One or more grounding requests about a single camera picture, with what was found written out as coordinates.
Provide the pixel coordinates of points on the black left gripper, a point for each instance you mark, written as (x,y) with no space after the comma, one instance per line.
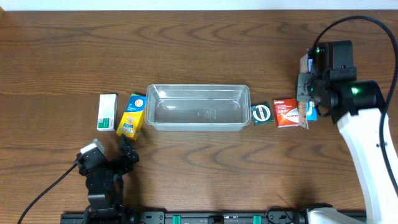
(113,163)

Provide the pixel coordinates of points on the white green Panadol box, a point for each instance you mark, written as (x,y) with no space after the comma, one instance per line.
(108,104)

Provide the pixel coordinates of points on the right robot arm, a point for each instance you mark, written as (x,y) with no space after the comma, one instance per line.
(358,115)

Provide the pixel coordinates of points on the blue Kool Fever box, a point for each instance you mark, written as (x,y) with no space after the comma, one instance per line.
(306,109)

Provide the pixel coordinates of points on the yellow Woods syrup box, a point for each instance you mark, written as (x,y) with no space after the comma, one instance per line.
(133,117)

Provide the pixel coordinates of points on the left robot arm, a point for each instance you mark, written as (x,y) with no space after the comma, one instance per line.
(104,177)

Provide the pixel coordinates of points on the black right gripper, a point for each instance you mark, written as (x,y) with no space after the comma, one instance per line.
(303,88)

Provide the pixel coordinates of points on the black mounting rail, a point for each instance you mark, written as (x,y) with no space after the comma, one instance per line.
(274,216)

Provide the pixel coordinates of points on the red white medicine box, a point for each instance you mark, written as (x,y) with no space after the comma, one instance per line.
(286,113)

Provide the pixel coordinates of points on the small green round-logo box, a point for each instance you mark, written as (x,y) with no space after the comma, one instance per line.
(261,114)

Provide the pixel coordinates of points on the clear plastic container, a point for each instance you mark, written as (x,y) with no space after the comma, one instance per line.
(198,107)

